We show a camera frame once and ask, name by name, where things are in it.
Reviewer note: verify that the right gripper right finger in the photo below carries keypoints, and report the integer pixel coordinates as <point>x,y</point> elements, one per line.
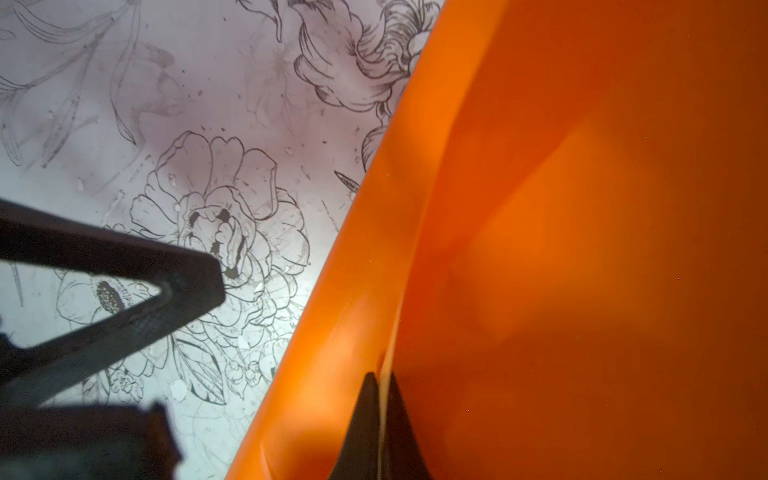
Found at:
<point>401,455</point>

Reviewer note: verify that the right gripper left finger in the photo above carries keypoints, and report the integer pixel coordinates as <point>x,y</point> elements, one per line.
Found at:
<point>359,455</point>

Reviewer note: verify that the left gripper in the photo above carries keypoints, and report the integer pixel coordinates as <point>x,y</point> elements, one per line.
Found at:
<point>94,441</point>

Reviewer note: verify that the orange wrapping paper sheet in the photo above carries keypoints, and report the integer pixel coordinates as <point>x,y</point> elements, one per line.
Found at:
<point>559,251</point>

